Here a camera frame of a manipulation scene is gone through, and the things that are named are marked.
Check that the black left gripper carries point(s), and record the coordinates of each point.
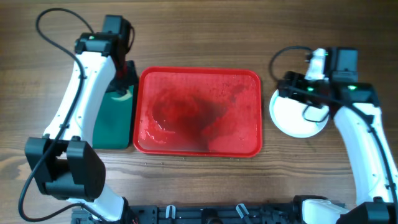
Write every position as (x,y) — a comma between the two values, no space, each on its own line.
(133,79)

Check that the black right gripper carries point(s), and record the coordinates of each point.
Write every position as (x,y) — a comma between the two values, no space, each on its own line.
(293,79)

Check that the green yellow sponge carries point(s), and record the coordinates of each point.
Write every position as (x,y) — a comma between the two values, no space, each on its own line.
(124,97)

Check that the white plate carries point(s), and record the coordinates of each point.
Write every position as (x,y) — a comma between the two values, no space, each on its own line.
(297,119)

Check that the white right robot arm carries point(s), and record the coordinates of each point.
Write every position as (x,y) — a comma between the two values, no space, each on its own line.
(330,90)

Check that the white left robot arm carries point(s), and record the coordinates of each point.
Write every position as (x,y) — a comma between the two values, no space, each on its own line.
(63,163)

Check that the green water tray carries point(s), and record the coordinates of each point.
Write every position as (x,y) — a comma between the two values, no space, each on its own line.
(113,123)

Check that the red plastic tray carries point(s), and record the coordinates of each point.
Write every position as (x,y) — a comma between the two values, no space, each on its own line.
(187,111)

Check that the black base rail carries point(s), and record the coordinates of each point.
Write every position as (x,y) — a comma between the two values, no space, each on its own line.
(239,214)

